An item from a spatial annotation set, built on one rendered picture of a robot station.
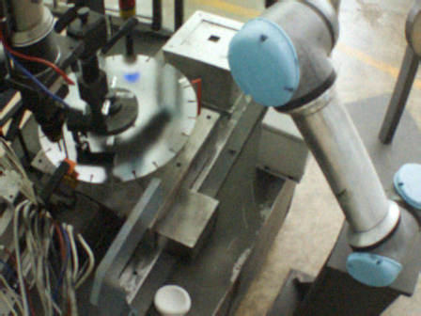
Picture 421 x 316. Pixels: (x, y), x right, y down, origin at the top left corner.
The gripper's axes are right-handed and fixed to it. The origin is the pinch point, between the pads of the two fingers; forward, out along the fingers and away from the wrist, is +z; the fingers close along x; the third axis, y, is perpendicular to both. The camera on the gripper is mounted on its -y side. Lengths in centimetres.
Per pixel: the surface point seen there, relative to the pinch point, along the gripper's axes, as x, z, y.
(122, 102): -0.6, 5.0, 8.6
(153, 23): 48.9, -3.4, 3.8
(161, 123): -2.7, 9.2, 16.1
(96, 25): -22.7, -14.9, 13.7
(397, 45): 187, 36, 111
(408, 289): -11, 49, 67
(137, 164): -11.0, 13.1, 13.0
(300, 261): 62, 89, 40
